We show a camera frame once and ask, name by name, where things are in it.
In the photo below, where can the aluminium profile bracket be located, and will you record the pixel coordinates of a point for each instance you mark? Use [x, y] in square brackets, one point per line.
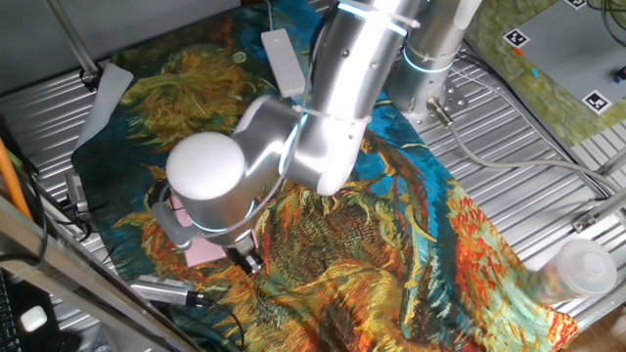
[594, 212]

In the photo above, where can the metal frame bar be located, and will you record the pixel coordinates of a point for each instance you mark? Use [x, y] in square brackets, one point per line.
[73, 274]

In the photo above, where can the small blue block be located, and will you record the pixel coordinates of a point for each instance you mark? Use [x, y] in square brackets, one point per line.
[535, 72]

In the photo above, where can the green painting cloth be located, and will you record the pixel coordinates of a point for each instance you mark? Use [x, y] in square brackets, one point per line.
[538, 98]

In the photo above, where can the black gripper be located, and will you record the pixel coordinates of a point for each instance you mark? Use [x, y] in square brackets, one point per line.
[237, 254]

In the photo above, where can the small dark block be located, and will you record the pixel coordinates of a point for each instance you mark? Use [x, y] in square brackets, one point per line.
[621, 75]

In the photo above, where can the translucent lidded plastic cup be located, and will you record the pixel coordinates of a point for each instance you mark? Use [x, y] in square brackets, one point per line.
[584, 266]

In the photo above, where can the square black white marker tag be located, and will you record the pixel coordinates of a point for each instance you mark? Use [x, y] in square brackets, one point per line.
[595, 103]
[577, 3]
[516, 38]

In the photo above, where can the sunflower painting cloth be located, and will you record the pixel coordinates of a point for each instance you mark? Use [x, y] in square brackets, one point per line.
[367, 269]

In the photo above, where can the metal stand pole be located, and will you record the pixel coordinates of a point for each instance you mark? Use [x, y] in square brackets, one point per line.
[68, 34]

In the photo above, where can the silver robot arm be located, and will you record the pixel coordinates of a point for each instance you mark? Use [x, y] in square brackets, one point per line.
[352, 73]

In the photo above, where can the orange tube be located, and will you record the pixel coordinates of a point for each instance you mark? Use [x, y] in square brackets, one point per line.
[12, 181]

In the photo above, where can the grey marker board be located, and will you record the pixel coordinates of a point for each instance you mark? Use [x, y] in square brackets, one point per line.
[567, 54]

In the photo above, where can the white earbuds case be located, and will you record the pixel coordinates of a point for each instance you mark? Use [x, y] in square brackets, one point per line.
[33, 318]

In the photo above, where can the white power strip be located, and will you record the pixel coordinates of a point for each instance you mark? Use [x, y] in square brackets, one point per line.
[283, 63]

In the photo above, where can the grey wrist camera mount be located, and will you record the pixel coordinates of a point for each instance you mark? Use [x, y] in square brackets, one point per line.
[171, 230]

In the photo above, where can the pink ribboned gift box casing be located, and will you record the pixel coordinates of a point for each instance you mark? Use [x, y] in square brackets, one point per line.
[205, 256]

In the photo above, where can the silver camera with black plug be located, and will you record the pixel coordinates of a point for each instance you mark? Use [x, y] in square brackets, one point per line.
[161, 291]

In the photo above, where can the black keyboard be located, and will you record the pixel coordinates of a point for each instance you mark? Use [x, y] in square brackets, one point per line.
[9, 318]

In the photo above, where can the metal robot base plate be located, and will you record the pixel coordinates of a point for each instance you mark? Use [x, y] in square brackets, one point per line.
[455, 100]

